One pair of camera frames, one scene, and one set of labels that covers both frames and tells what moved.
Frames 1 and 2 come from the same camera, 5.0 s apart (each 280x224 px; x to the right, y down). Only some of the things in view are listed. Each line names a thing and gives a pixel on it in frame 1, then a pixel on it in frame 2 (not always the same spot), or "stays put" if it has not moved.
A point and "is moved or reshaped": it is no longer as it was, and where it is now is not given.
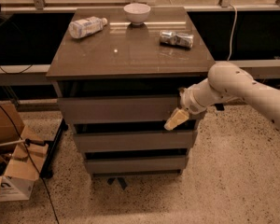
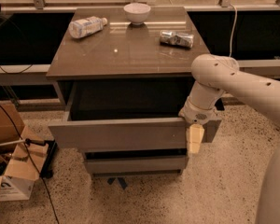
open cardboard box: x=15 y=168 stays put
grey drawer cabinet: x=120 y=74 stays put
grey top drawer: x=118 y=110 is moved or reshaped
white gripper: x=190 y=103 → x=196 y=113
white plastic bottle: x=86 y=26 stays put
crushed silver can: x=175 y=38 stays put
